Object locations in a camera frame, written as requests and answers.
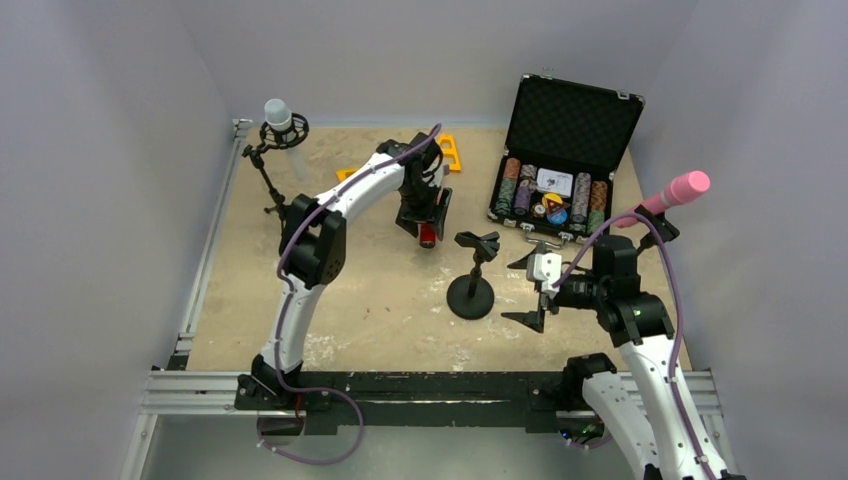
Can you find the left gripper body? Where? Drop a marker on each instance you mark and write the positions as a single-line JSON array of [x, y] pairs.
[[424, 216]]

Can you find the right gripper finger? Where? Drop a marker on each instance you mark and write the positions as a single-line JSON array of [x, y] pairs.
[[522, 263], [534, 319]]

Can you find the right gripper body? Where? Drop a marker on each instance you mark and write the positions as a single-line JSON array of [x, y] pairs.
[[542, 291]]

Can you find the red glitter microphone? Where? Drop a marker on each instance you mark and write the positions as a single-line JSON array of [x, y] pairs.
[[427, 236]]

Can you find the black round-base clip stand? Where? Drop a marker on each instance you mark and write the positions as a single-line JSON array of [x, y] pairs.
[[662, 231]]

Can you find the pink microphone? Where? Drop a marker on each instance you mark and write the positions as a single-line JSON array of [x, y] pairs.
[[681, 190]]

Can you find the white microphone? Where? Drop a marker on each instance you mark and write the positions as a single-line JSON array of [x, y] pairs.
[[289, 131]]

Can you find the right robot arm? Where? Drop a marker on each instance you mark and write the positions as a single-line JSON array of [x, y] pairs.
[[663, 437]]

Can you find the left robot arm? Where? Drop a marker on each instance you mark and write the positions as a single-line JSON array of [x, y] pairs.
[[314, 245]]

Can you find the yellow triangle block rear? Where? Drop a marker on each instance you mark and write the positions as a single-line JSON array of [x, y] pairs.
[[450, 152]]

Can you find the yellow triangle block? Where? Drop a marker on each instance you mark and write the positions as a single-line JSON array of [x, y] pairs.
[[343, 175], [450, 152]]

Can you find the yellow triangle block left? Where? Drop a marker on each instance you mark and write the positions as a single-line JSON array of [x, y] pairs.
[[343, 175]]

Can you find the white card deck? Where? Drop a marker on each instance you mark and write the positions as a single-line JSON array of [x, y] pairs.
[[556, 182]]

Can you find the black poker chip case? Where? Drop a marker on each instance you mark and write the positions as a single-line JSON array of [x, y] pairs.
[[569, 127]]

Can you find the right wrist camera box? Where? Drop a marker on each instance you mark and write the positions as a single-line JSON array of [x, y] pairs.
[[544, 270]]

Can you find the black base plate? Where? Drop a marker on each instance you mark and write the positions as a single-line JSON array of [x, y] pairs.
[[536, 402]]

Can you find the aluminium frame rail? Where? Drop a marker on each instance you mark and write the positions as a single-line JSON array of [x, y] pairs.
[[171, 390]]

